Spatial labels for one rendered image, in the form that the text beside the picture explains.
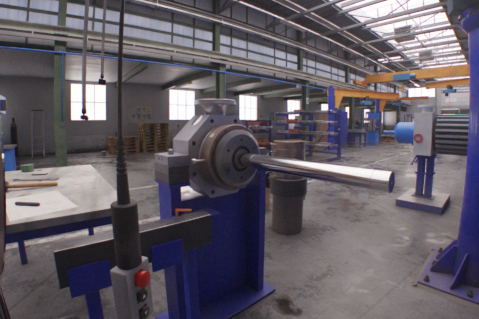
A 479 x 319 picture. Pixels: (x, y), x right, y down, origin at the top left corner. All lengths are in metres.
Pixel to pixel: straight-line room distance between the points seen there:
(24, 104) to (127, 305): 12.46
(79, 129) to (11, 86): 3.26
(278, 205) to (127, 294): 2.51
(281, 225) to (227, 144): 1.84
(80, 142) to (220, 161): 11.59
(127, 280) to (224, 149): 0.91
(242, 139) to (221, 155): 0.16
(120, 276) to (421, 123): 4.22
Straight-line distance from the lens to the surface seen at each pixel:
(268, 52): 11.42
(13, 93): 12.92
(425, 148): 4.34
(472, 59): 2.43
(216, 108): 1.45
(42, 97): 12.79
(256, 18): 11.32
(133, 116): 13.11
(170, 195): 1.32
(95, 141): 12.70
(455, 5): 2.48
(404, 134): 4.53
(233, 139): 1.29
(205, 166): 1.30
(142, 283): 0.49
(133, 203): 0.45
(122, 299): 0.51
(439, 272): 2.67
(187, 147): 1.33
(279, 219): 2.94
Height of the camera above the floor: 1.28
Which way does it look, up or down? 4 degrees down
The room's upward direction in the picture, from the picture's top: straight up
